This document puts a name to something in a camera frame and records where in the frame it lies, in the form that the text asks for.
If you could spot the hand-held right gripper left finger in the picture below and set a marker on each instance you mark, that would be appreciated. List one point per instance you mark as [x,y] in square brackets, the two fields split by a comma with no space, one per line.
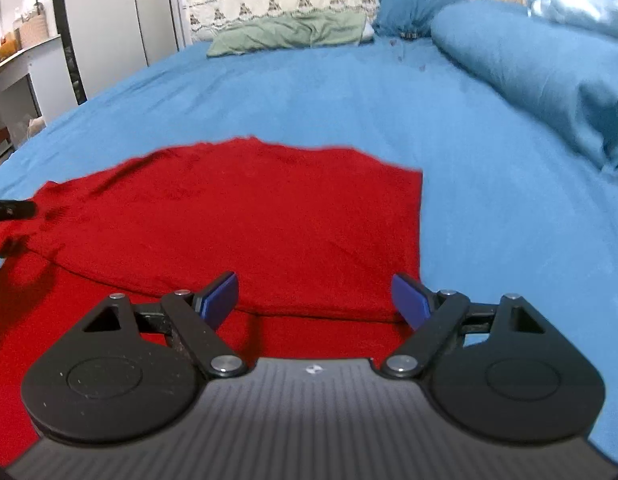
[220,299]

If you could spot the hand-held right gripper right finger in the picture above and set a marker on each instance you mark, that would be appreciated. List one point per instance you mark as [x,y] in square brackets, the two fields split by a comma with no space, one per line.
[411,301]

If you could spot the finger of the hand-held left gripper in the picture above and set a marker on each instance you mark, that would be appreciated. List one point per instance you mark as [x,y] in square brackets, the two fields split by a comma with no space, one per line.
[14,209]

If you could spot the red shirt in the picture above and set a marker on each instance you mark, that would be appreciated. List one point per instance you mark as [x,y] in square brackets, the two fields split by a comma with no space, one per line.
[239,230]

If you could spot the white side table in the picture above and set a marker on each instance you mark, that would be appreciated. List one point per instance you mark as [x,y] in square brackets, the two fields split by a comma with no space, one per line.
[19,80]

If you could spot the black pole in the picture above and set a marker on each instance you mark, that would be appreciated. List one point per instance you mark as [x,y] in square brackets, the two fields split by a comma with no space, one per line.
[69,35]

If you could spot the blue bed sheet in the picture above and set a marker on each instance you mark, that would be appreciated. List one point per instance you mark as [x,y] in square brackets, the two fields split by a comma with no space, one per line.
[339,110]

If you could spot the grey wardrobe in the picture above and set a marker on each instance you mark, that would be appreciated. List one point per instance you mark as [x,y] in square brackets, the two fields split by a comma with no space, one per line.
[119,10]

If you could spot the rolled blue duvet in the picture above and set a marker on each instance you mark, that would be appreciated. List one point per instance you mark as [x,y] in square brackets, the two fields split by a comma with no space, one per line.
[534,70]

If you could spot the green pillow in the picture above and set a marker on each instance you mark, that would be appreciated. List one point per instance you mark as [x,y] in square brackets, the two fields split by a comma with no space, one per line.
[294,32]

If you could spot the blue pillow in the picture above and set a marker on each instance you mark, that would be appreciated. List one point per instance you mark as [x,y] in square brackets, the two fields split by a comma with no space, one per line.
[411,5]

